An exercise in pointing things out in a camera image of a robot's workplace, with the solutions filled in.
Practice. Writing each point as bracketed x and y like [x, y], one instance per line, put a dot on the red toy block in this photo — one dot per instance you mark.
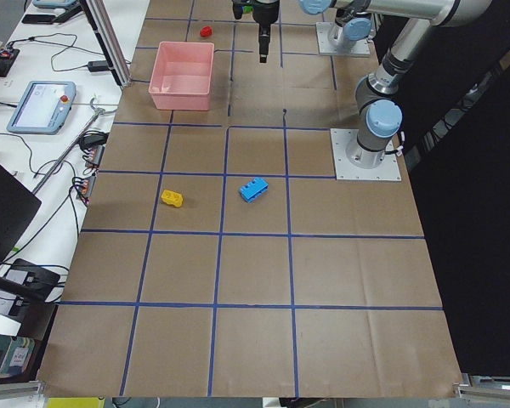
[206, 31]

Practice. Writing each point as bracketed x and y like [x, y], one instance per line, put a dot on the blue toy block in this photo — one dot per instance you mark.
[253, 189]

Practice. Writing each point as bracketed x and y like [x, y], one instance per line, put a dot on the yellow toy block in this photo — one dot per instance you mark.
[172, 198]

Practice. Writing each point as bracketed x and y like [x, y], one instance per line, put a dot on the pink plastic box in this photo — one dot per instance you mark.
[182, 76]

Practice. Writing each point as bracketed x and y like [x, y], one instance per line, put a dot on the black power adapter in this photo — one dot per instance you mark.
[97, 66]

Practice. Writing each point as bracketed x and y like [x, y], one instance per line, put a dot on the blue teach pendant tablet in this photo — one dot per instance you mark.
[43, 108]

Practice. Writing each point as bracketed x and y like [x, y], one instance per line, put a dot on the black phone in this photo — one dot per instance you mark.
[38, 19]

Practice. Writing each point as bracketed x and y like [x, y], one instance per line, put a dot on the black monitor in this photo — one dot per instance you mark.
[18, 207]

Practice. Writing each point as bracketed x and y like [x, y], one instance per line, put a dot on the aluminium frame post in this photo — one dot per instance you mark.
[100, 23]

